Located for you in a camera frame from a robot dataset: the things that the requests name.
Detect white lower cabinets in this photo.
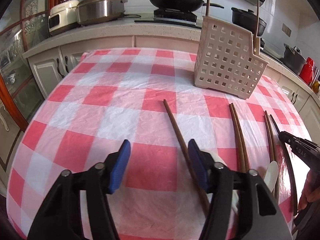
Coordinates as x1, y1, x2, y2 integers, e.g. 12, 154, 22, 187
24, 34, 319, 141

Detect white ceramic spoon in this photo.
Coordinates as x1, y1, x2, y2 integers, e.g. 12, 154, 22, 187
264, 161, 278, 192

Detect black glass gas stove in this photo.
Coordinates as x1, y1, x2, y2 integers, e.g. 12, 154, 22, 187
135, 9, 283, 62

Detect black lidded cooking pot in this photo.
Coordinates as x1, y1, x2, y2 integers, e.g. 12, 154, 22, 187
231, 7, 267, 37

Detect white small cooker appliance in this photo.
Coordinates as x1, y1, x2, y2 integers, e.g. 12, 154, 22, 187
48, 0, 80, 36

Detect red thermos jug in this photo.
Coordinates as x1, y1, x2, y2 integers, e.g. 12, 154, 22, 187
299, 57, 315, 85

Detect steel vacuum flask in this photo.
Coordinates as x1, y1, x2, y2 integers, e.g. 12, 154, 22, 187
310, 66, 319, 86

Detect red wooden glass door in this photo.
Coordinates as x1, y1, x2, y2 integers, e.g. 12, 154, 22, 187
1, 0, 66, 131

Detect person's right hand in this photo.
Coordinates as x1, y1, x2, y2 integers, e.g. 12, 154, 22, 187
298, 170, 320, 211

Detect white perforated utensil basket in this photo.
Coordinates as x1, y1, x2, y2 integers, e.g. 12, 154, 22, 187
194, 16, 268, 99

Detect open silver rice cooker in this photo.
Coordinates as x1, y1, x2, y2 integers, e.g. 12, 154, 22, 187
76, 0, 127, 26

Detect dark grey stock pot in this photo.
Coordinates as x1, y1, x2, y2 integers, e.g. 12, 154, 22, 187
282, 44, 306, 75

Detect wall power socket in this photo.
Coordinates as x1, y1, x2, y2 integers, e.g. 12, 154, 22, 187
281, 23, 292, 37

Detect black wok pan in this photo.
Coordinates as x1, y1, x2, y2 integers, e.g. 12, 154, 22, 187
146, 0, 225, 13

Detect brown sauce bottle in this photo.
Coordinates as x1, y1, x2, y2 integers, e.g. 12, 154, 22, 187
311, 80, 320, 94

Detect red white checkered tablecloth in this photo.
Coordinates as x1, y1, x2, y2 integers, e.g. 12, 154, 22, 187
7, 48, 310, 239

